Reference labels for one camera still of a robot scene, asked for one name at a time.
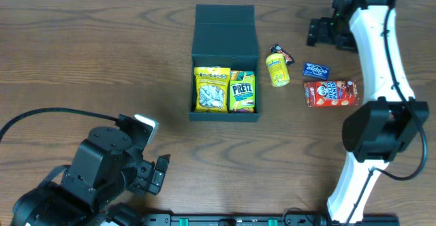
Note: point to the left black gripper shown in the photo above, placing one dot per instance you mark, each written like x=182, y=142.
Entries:
x=150, y=175

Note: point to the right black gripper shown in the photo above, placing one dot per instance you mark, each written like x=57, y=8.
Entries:
x=324, y=30

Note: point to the blue Eclipse gum pack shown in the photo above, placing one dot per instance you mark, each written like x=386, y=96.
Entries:
x=316, y=71

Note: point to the red Hello Panda box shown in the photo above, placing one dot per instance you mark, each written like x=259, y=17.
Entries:
x=331, y=93

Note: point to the small yellow can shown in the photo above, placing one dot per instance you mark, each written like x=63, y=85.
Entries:
x=278, y=71

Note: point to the yellow seed snack bag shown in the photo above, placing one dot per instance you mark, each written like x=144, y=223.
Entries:
x=212, y=89

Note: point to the green Pretz snack box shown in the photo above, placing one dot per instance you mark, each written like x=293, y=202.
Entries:
x=241, y=91

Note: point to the black gift box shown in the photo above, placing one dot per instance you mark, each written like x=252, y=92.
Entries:
x=225, y=36

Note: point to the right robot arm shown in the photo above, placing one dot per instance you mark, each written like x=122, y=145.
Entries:
x=390, y=116

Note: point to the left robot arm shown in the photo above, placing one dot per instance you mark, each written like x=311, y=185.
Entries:
x=49, y=204

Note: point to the black chocolate bar wrapper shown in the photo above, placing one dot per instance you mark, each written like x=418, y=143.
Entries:
x=289, y=59

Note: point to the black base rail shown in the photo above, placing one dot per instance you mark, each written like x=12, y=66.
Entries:
x=191, y=220

